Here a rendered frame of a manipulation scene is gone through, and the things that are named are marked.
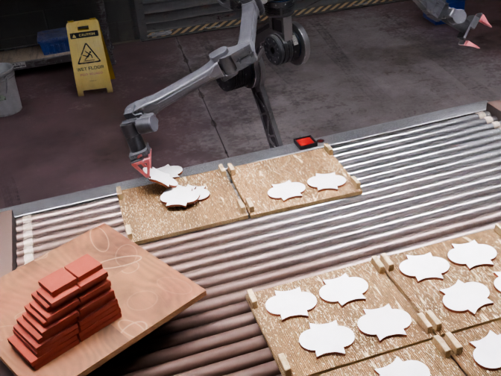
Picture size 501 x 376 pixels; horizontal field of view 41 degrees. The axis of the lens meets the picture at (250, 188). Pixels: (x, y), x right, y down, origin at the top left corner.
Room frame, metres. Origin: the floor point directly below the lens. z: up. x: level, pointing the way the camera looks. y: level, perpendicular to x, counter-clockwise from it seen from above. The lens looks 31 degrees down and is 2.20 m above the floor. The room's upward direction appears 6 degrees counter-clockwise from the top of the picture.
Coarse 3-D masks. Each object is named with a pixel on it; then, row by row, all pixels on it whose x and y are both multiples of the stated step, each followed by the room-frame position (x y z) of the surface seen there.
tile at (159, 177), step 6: (144, 168) 2.11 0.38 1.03; (150, 168) 2.14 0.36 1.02; (150, 174) 2.08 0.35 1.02; (156, 174) 2.10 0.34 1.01; (162, 174) 2.13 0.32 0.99; (168, 174) 2.15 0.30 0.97; (150, 180) 2.04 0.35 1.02; (156, 180) 2.05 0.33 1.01; (162, 180) 2.07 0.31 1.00; (168, 180) 2.10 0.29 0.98; (174, 180) 2.12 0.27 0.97; (168, 186) 2.04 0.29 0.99; (174, 186) 2.07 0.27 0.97
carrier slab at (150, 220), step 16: (192, 176) 2.19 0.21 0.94; (208, 176) 2.18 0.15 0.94; (128, 192) 2.11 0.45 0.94; (144, 192) 2.10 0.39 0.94; (160, 192) 2.09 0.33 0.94; (224, 192) 2.05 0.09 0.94; (128, 208) 2.00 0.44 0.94; (144, 208) 1.99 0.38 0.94; (160, 208) 1.98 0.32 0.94; (176, 208) 1.97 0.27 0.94; (192, 208) 1.96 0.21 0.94; (208, 208) 1.95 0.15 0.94; (224, 208) 1.94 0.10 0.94; (128, 224) 1.90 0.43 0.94; (144, 224) 1.90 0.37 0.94; (160, 224) 1.89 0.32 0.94; (176, 224) 1.88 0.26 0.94; (192, 224) 1.87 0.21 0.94; (208, 224) 1.86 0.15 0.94; (224, 224) 1.87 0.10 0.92; (144, 240) 1.80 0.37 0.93
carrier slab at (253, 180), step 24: (240, 168) 2.21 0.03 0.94; (264, 168) 2.20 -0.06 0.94; (288, 168) 2.18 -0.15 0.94; (312, 168) 2.16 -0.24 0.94; (336, 168) 2.14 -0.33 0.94; (240, 192) 2.04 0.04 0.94; (264, 192) 2.02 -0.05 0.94; (312, 192) 1.99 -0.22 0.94; (336, 192) 1.97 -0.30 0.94; (360, 192) 1.97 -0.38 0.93
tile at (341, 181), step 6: (318, 174) 2.10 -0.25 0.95; (324, 174) 2.09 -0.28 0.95; (330, 174) 2.09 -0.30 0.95; (312, 180) 2.06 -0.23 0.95; (318, 180) 2.06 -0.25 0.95; (324, 180) 2.05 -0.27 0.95; (330, 180) 2.05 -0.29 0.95; (336, 180) 2.04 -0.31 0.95; (342, 180) 2.04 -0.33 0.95; (312, 186) 2.02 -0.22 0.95; (318, 186) 2.02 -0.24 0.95; (324, 186) 2.01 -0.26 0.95; (330, 186) 2.01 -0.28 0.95; (336, 186) 2.00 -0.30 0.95; (342, 186) 2.01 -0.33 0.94
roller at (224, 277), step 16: (480, 208) 1.82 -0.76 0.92; (496, 208) 1.82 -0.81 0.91; (416, 224) 1.76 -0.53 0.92; (432, 224) 1.77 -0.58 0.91; (352, 240) 1.71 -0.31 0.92; (368, 240) 1.71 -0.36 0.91; (384, 240) 1.72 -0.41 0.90; (288, 256) 1.66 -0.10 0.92; (304, 256) 1.66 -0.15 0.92; (320, 256) 1.66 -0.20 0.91; (224, 272) 1.61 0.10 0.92; (240, 272) 1.61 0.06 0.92; (256, 272) 1.61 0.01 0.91
